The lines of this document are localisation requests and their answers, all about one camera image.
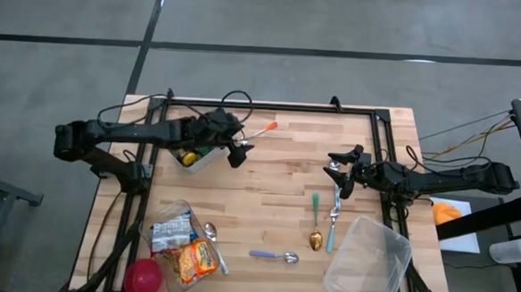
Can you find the magenta plastic ball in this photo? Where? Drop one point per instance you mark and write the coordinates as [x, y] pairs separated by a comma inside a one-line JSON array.
[[143, 278]]

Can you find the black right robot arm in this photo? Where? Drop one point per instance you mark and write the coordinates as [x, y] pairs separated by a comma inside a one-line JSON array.
[[442, 180]]

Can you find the black aluminium table frame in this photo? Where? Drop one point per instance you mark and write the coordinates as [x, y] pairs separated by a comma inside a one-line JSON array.
[[311, 108]]

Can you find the white paper sheet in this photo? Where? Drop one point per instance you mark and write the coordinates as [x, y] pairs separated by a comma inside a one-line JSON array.
[[461, 241]]

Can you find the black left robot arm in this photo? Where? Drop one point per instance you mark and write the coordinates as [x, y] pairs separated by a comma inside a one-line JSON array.
[[123, 132]]

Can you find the green rectangular tin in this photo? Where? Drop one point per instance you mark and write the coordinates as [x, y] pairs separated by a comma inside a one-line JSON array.
[[206, 151]]

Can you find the plain silver spoon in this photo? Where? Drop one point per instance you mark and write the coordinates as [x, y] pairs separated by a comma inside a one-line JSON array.
[[210, 230]]

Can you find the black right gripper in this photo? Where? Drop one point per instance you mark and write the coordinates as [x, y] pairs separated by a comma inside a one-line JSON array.
[[368, 174]]

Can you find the grey cylinder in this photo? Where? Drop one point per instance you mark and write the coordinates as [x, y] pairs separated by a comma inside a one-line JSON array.
[[512, 251]]

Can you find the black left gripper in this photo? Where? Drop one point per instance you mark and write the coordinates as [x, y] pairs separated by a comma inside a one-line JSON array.
[[214, 125]]

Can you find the black spice can yellow lid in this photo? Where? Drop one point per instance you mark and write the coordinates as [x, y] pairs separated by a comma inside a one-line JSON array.
[[189, 158]]

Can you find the orange object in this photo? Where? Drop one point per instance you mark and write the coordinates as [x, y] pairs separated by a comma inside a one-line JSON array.
[[444, 214]]

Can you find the clear plastic container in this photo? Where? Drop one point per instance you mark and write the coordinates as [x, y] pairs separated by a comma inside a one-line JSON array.
[[370, 268], [168, 208]]

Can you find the orange ramen noodle packet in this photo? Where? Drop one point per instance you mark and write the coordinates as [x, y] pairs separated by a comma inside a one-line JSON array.
[[196, 261]]

